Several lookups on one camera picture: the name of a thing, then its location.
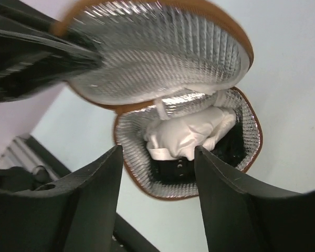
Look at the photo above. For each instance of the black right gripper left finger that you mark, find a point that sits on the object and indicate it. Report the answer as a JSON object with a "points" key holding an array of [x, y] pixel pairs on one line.
{"points": [[74, 213]]}

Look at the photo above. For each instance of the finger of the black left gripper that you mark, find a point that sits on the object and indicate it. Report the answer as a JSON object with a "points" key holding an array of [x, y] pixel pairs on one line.
{"points": [[32, 59]]}

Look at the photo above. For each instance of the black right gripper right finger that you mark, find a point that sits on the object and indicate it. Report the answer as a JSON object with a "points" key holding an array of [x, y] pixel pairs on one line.
{"points": [[241, 213]]}

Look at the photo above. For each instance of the white bra from bag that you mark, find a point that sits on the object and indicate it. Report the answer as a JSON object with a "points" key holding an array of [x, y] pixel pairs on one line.
{"points": [[177, 138]]}

